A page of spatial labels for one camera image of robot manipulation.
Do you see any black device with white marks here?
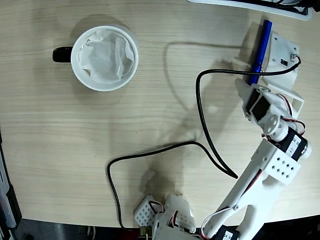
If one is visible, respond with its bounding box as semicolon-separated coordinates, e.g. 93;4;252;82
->
257;0;312;12

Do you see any black camera cable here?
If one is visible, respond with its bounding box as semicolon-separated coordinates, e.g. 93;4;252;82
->
107;56;302;231

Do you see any crumpled white tissue paper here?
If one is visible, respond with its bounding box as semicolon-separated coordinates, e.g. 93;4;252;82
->
78;29;135;85

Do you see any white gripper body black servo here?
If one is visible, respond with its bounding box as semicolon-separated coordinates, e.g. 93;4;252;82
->
241;83;294;132

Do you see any white flat panel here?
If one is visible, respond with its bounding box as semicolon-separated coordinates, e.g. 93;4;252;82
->
187;0;313;22

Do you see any grey metal frame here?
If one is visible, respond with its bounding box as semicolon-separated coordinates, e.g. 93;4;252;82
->
0;154;18;230

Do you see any white mug black handle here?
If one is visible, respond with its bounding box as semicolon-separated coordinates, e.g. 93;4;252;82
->
52;24;140;92

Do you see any blue metal pen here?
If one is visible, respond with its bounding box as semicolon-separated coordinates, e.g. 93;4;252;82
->
247;19;273;86

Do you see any black wrist camera white mount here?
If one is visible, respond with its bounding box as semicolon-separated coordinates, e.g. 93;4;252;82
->
259;31;305;118

